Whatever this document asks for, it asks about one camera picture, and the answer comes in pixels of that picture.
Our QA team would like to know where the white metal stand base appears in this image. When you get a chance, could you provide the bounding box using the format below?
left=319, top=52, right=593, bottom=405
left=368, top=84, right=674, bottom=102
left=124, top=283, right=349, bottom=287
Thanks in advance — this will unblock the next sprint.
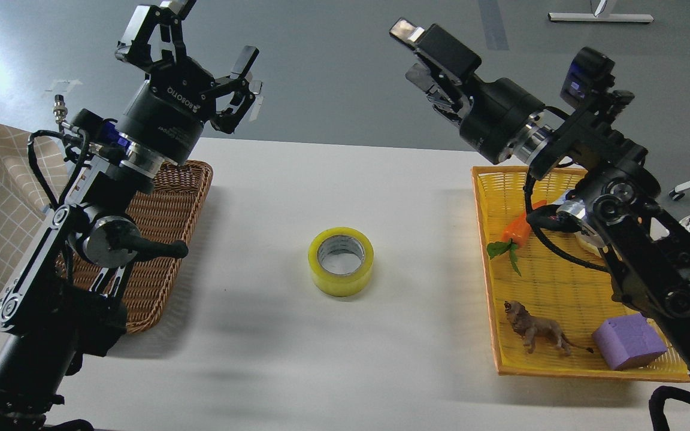
left=547, top=1, right=655, bottom=25

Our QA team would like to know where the toy croissant bread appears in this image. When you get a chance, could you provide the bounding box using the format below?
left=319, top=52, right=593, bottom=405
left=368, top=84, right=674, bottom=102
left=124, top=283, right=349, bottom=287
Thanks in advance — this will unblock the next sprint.
left=575, top=232, right=607, bottom=257

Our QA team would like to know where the brown wicker basket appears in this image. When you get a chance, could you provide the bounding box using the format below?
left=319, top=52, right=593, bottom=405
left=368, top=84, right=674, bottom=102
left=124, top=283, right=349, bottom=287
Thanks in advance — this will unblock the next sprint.
left=55, top=159, right=214, bottom=335

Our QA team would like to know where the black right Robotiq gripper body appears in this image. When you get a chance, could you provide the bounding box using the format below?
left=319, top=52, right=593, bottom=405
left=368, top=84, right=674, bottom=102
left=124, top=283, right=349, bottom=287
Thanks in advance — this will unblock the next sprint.
left=434, top=77, right=546, bottom=164

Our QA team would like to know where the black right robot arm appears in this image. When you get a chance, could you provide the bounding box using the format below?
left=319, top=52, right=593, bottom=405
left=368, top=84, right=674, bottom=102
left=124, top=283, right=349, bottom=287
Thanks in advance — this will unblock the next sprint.
left=391, top=19, right=690, bottom=430

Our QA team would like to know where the purple foam block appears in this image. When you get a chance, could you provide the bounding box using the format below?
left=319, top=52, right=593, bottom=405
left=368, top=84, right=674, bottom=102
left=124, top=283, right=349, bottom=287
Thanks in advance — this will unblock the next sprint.
left=592, top=313, right=668, bottom=371

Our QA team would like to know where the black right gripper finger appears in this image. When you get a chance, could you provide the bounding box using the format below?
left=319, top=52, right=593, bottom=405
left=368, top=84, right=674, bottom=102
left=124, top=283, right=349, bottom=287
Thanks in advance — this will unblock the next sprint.
left=406, top=63, right=470, bottom=114
left=389, top=17, right=482, bottom=86

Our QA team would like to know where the yellow woven basket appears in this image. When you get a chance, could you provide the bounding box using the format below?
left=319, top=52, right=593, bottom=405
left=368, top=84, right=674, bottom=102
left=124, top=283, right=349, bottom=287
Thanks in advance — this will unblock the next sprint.
left=471, top=166, right=690, bottom=384

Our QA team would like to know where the orange toy carrot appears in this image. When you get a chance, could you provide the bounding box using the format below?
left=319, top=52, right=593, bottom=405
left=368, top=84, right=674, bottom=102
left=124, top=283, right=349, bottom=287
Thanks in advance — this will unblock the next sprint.
left=486, top=210, right=532, bottom=276

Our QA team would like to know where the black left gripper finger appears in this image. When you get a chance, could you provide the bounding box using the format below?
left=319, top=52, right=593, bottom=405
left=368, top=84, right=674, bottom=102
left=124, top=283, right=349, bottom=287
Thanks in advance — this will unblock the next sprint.
left=114, top=0, right=199, bottom=75
left=208, top=45, right=259, bottom=134

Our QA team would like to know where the yellow tape roll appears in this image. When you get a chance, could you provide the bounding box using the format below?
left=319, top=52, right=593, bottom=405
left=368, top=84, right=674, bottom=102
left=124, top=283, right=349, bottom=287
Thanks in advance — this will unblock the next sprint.
left=307, top=226, right=375, bottom=298

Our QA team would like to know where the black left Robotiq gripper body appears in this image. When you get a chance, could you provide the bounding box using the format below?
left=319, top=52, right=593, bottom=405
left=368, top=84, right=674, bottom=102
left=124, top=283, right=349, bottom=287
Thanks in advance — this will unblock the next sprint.
left=119, top=58, right=216, bottom=164

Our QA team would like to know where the brown toy lion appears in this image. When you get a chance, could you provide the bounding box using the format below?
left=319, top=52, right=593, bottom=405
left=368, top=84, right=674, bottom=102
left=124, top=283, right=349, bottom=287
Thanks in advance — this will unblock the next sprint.
left=503, top=301, right=595, bottom=356

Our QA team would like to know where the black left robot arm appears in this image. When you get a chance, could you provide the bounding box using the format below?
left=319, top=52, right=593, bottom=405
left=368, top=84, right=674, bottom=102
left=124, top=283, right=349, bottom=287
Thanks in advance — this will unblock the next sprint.
left=0, top=1, right=259, bottom=430

